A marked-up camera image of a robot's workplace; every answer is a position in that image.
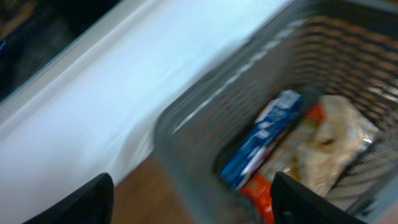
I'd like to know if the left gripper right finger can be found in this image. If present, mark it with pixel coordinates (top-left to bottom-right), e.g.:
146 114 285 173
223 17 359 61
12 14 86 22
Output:
271 172 365 224

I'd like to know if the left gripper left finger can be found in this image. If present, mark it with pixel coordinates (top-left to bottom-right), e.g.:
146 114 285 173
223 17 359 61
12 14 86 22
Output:
24 173 114 224

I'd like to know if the orange pasta packet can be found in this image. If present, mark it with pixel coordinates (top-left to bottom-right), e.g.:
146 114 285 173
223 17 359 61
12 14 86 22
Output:
240 103 325 223

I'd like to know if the blue cardboard box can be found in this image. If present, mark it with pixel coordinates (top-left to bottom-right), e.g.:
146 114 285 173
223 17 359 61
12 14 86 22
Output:
218 90 303 189

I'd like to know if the beige paper pouch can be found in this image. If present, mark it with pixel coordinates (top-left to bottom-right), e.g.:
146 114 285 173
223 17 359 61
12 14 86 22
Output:
297 95 379 197

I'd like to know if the grey plastic basket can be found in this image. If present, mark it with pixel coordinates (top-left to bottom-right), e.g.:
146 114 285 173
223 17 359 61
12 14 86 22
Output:
154 1 397 223

